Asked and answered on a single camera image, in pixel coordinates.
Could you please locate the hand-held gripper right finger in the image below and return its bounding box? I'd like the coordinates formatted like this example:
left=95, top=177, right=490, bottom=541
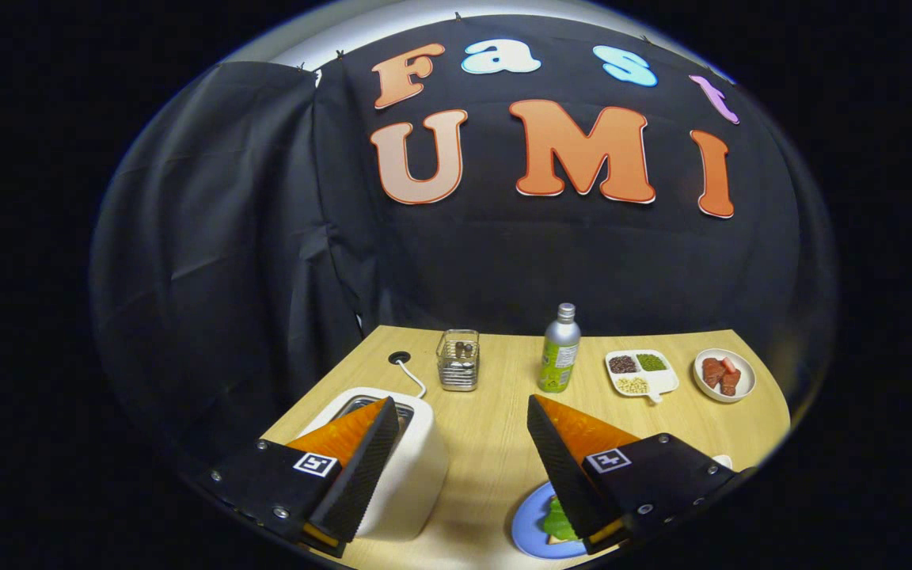
left=526, top=394, right=754, bottom=555

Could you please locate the white toaster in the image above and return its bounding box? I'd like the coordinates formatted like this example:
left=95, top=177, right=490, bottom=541
left=294, top=386, right=450, bottom=542

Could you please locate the blue round plate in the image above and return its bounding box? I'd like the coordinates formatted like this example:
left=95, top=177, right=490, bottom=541
left=511, top=481, right=587, bottom=561

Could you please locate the black backdrop cloth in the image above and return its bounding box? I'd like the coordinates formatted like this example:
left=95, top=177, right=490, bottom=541
left=90, top=14, right=837, bottom=468

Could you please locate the wire mesh utensil basket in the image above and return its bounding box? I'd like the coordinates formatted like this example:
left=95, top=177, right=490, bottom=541
left=435, top=329, right=481, bottom=392

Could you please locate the white round plate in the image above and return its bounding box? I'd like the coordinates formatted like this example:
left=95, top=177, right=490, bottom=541
left=693, top=348, right=757, bottom=404

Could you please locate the green lettuce leaf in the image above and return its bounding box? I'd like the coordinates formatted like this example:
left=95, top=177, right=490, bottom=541
left=541, top=495, right=580, bottom=542

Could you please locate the silver green drink bottle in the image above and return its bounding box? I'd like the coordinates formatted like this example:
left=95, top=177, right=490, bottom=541
left=537, top=302, right=582, bottom=394

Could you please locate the white toaster cable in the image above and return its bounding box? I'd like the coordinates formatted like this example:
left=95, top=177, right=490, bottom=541
left=397, top=360, right=428, bottom=399

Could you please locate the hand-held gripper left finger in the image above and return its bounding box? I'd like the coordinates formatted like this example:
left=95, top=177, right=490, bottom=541
left=203, top=396, right=401, bottom=559

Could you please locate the white divided dish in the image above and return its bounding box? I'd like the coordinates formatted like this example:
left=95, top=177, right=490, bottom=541
left=605, top=349, right=680, bottom=405

